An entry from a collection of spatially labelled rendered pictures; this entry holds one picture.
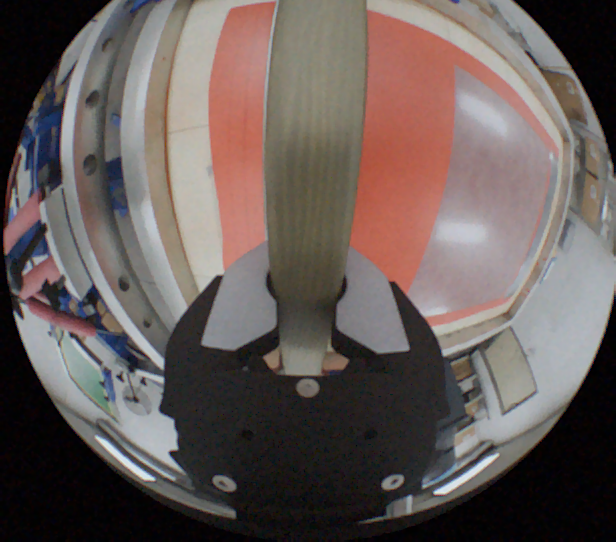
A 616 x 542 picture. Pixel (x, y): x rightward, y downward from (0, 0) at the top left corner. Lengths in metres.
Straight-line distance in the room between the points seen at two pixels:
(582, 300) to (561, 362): 0.96
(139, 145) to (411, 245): 0.28
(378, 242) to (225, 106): 0.19
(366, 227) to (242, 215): 0.12
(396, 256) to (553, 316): 3.77
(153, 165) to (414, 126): 0.23
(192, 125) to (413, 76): 0.20
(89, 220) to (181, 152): 0.12
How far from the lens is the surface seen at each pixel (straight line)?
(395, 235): 0.21
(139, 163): 0.19
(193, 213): 0.21
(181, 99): 0.21
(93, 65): 0.25
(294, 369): 0.15
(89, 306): 0.32
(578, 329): 3.86
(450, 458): 0.76
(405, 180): 0.19
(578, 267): 3.71
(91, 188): 0.23
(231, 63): 0.19
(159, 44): 0.22
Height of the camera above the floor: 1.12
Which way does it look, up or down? 61 degrees down
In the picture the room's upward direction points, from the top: 178 degrees clockwise
